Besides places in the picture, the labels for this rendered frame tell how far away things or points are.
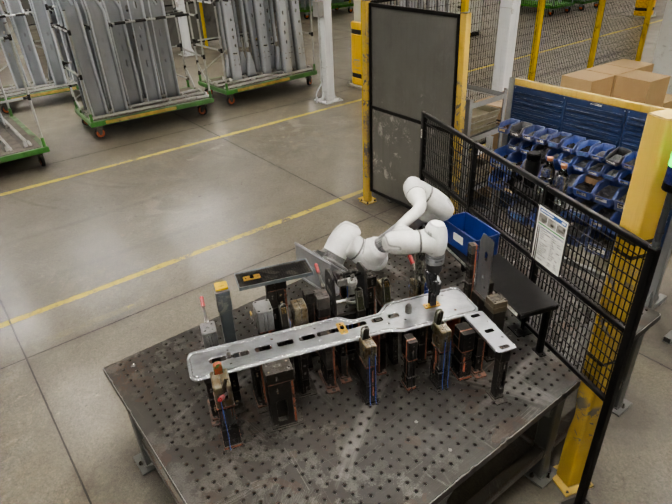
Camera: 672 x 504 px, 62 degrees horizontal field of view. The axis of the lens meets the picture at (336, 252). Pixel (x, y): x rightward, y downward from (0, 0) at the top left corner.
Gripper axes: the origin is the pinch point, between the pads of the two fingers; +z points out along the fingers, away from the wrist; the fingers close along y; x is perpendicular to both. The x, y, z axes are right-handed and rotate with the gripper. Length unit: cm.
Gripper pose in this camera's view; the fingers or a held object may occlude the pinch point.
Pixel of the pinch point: (432, 298)
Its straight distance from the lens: 273.9
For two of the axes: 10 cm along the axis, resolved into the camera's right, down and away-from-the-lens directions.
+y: 3.2, 4.8, -8.2
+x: 9.5, -2.0, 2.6
